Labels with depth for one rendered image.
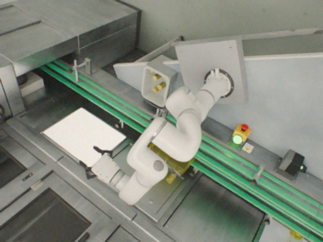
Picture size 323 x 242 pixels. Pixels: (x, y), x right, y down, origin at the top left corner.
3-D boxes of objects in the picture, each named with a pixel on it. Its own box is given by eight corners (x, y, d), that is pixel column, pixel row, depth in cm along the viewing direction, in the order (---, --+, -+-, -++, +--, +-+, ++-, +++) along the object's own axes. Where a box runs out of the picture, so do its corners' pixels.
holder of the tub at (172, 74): (149, 95, 175) (141, 101, 170) (154, 59, 156) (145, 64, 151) (170, 108, 169) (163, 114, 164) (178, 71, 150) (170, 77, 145)
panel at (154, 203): (81, 108, 187) (40, 135, 165) (81, 105, 185) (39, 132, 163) (190, 180, 158) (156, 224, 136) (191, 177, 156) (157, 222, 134)
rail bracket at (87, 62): (93, 69, 189) (68, 83, 174) (92, 48, 177) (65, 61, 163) (98, 72, 187) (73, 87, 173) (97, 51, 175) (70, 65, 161)
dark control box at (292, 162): (282, 157, 140) (278, 167, 134) (290, 148, 134) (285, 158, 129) (298, 166, 137) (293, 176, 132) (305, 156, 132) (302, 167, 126)
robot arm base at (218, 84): (204, 66, 131) (189, 79, 120) (229, 66, 124) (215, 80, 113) (208, 94, 138) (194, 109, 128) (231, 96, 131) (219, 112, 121)
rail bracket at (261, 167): (257, 165, 136) (247, 183, 127) (263, 156, 131) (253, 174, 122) (265, 169, 135) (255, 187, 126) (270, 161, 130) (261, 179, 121)
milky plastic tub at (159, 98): (149, 89, 171) (140, 95, 165) (153, 59, 155) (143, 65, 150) (171, 102, 165) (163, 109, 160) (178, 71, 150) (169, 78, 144)
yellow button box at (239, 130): (236, 131, 149) (230, 139, 144) (240, 122, 144) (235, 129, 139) (247, 138, 146) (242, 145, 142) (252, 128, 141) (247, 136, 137)
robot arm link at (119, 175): (111, 191, 120) (106, 187, 120) (123, 176, 125) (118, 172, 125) (114, 186, 114) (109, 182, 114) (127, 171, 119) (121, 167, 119)
